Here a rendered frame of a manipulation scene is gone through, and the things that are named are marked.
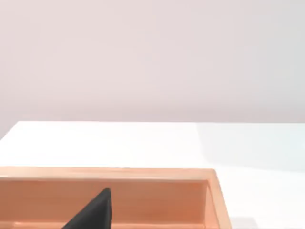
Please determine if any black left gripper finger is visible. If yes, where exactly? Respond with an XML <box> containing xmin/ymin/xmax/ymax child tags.
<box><xmin>61</xmin><ymin>187</ymin><xmax>113</xmax><ymax>229</ymax></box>

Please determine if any shallow salmon-coloured box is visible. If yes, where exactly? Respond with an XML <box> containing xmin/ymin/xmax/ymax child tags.
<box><xmin>0</xmin><ymin>166</ymin><xmax>232</xmax><ymax>229</ymax></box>

